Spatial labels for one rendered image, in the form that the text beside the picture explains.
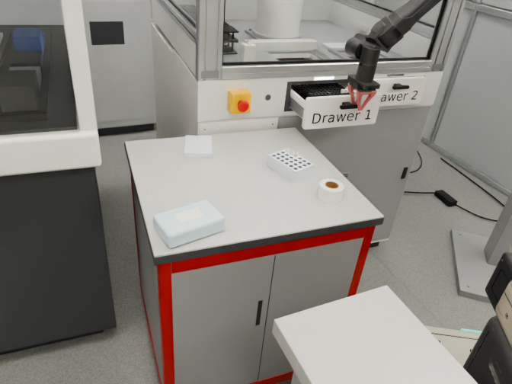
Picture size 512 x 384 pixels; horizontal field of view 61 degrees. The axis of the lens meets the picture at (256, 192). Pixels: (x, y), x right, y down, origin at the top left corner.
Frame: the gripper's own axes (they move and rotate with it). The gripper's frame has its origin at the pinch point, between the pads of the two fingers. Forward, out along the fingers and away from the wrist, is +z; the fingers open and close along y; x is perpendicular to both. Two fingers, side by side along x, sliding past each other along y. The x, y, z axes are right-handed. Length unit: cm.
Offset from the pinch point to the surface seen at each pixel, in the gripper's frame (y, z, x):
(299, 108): 11.4, 4.9, 15.7
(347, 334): -73, 14, 43
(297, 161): -13.7, 11.0, 26.8
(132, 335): 0, 92, 78
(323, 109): 3.3, 2.0, 10.9
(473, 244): 6, 86, -98
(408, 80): 18.2, -1.5, -34.0
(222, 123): 19.2, 12.7, 41.0
